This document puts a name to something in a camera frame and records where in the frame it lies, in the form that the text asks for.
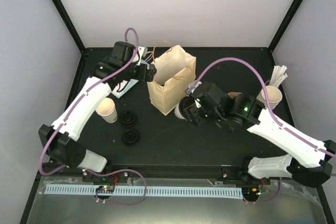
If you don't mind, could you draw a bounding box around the white paper cup single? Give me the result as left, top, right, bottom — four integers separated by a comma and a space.
174, 97, 194, 120

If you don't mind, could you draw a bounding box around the beige paper bag with handles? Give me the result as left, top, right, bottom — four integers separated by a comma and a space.
148, 45, 196, 115

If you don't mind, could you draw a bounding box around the brown cardboard cup carrier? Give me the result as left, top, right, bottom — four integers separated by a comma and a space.
227, 92, 241, 99

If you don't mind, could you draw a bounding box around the black cup lid single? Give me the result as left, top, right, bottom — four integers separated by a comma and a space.
122, 129, 140, 146

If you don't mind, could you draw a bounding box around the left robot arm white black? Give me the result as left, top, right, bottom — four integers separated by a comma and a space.
38, 41, 156, 182

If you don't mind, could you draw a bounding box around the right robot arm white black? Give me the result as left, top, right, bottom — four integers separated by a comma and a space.
182, 82, 335, 188

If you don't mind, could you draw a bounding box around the light blue paper bag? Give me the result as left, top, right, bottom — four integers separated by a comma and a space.
111, 60, 150, 99

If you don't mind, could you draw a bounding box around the stack of black cup lids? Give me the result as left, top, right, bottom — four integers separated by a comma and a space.
119, 111, 137, 127

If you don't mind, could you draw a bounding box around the white cup stack left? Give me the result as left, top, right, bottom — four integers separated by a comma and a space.
96, 98, 118, 123

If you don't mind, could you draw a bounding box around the clear glass straw jar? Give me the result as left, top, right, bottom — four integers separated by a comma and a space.
265, 80, 274, 87

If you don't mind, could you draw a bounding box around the stack of white paper cups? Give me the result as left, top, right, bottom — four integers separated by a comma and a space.
257, 86, 283, 110

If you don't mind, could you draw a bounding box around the right controller circuit board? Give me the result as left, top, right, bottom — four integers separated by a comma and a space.
241, 187, 269, 196

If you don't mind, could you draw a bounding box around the controller circuit board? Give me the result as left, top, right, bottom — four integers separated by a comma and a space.
241, 187, 269, 196
96, 185, 115, 194

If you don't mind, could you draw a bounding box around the left controller circuit board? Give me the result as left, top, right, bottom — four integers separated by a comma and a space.
96, 185, 115, 194

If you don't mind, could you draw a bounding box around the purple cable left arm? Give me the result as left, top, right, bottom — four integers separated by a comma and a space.
38, 27, 140, 176

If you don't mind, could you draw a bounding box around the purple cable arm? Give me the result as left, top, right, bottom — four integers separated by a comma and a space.
193, 57, 336, 177
38, 27, 140, 176

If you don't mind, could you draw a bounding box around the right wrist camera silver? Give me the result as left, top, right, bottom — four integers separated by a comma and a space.
185, 81, 202, 108

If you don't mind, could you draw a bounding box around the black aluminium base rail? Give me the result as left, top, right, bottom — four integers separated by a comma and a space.
82, 165, 270, 185

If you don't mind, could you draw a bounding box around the light blue slotted cable duct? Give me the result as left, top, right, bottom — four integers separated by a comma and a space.
44, 184, 243, 199

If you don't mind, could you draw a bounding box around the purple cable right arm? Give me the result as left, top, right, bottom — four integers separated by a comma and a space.
193, 57, 336, 177

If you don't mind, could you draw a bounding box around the left black frame post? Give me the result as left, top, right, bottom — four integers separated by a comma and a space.
51, 0, 86, 53

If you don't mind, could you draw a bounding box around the black frame post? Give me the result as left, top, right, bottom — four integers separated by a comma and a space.
268, 0, 304, 53
51, 0, 86, 53

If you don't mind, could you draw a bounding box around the right black frame post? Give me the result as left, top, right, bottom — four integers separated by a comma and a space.
268, 0, 304, 53

